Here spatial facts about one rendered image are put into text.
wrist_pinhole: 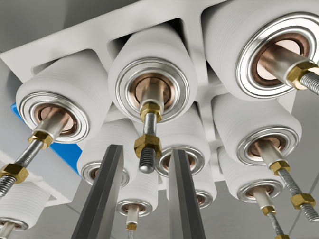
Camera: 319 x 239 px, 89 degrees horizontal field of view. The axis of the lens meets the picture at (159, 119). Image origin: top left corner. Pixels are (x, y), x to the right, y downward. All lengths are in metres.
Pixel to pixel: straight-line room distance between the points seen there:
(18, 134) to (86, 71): 0.30
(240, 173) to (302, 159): 0.54
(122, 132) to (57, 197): 0.34
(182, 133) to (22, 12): 0.41
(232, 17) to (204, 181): 0.25
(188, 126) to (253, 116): 0.08
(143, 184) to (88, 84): 0.22
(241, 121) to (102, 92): 0.18
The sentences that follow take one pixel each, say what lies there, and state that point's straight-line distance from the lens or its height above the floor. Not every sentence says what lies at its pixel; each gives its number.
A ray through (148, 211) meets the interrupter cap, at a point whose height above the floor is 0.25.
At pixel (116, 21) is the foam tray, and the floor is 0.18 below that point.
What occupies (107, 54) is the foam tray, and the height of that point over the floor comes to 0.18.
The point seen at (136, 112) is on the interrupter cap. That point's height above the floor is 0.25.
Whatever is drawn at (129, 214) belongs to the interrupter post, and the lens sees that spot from 0.36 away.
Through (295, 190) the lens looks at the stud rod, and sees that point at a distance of 0.23.
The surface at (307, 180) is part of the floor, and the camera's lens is 1.00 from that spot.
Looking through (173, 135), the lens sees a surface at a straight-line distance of 0.22.
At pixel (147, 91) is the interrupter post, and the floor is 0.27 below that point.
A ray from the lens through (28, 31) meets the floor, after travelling 0.50.
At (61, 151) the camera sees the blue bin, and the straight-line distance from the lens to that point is 0.52.
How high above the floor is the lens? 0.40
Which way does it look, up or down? 52 degrees down
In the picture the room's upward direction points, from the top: 180 degrees counter-clockwise
